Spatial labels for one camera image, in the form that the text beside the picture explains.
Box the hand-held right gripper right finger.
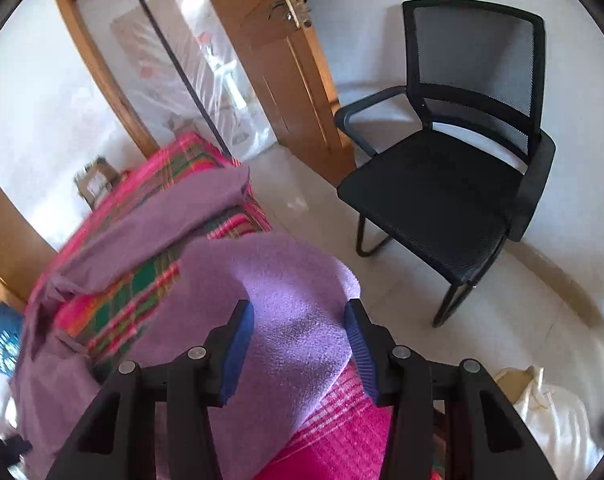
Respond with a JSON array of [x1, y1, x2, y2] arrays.
[[344, 298, 548, 480]]

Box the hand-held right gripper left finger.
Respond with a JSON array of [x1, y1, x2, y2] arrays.
[[47, 300, 255, 480]]

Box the purple fleece pants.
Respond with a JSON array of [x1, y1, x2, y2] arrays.
[[7, 165, 361, 480]]

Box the pink plaid bed sheet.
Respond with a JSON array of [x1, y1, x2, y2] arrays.
[[27, 130, 443, 480]]

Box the black mesh office chair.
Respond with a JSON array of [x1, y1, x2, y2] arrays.
[[334, 0, 556, 328]]

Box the white plastic bag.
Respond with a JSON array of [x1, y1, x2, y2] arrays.
[[494, 365, 604, 480]]

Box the cardboard box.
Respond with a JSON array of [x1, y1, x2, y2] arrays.
[[74, 157, 119, 211]]

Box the blue printed tote bag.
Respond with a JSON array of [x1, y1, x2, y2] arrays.
[[0, 302, 26, 374]]

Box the wooden door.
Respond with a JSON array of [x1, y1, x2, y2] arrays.
[[192, 0, 355, 188]]

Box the clear plastic door curtain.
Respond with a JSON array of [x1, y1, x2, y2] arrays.
[[77, 0, 275, 161]]

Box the metal door lock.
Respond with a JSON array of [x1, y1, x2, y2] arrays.
[[272, 0, 313, 29]]

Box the wooden door frame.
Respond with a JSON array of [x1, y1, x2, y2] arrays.
[[54, 0, 278, 161]]

